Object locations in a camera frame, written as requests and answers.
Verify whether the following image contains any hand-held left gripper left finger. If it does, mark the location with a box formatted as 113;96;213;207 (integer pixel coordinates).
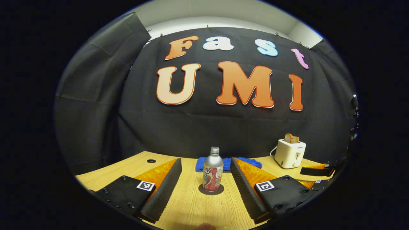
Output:
89;158;182;224

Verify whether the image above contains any silver water bottle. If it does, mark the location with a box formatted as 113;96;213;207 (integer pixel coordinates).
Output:
203;147;224;192

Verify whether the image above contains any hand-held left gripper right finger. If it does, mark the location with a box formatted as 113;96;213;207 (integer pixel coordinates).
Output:
230;157;317;225

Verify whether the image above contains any blue towel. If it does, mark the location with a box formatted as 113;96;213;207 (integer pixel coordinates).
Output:
195;157;263;173

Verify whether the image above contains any white toaster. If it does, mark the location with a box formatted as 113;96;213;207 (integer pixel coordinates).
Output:
274;139;306;169

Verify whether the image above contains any black backdrop cloth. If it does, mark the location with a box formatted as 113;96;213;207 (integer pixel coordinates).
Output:
54;12;357;176

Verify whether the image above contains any dark round coaster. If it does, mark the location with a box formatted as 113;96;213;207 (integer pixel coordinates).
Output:
198;183;225;196

